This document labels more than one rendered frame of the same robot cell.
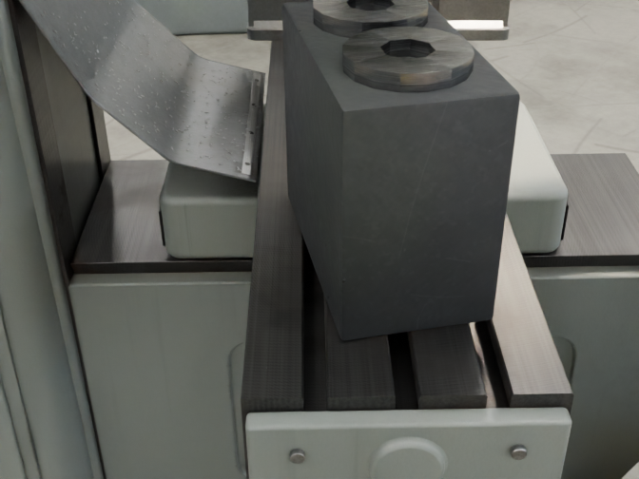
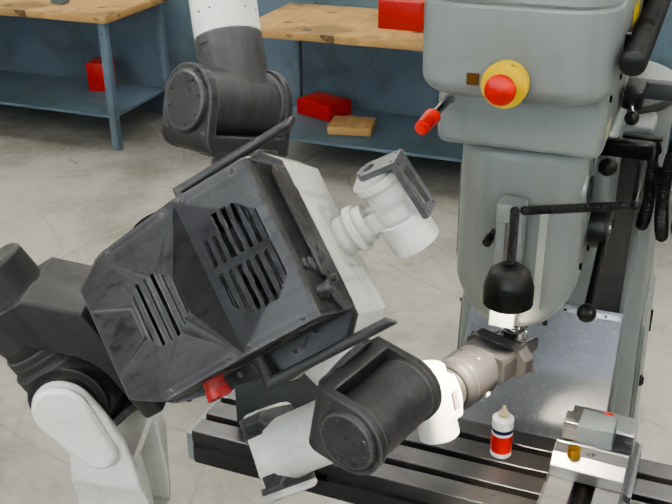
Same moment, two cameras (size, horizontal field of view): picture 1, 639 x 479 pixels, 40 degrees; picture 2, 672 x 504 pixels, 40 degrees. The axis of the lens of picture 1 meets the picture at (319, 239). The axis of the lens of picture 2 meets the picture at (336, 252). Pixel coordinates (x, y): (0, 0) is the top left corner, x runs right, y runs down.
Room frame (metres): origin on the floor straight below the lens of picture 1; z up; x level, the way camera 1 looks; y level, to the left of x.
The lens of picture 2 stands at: (1.30, -1.44, 2.10)
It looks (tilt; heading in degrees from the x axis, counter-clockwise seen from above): 26 degrees down; 113
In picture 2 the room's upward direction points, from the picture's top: 1 degrees counter-clockwise
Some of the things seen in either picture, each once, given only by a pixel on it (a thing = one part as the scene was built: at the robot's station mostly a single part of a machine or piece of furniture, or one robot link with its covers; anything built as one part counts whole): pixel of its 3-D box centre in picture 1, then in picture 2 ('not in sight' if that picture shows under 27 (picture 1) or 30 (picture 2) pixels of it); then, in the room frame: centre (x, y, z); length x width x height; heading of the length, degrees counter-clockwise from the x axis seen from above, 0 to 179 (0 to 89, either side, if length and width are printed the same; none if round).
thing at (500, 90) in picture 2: not in sight; (501, 89); (1.05, -0.31, 1.76); 0.04 x 0.03 x 0.04; 1
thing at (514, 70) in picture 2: not in sight; (505, 84); (1.05, -0.28, 1.76); 0.06 x 0.02 x 0.06; 1
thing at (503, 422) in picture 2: not in sight; (502, 429); (1.04, -0.02, 1.02); 0.04 x 0.04 x 0.11
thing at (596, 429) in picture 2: not in sight; (596, 434); (1.21, -0.05, 1.08); 0.06 x 0.05 x 0.06; 178
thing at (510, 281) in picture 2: not in sight; (509, 282); (1.08, -0.27, 1.47); 0.07 x 0.07 x 0.06
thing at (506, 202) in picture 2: not in sight; (508, 262); (1.05, -0.16, 1.44); 0.04 x 0.04 x 0.21; 1
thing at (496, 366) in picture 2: not in sight; (482, 365); (1.02, -0.14, 1.23); 0.13 x 0.12 x 0.10; 159
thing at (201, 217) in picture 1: (358, 163); not in sight; (1.05, -0.05, 0.83); 0.50 x 0.35 x 0.12; 91
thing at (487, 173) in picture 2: not in sight; (525, 219); (1.05, -0.05, 1.47); 0.21 x 0.19 x 0.32; 1
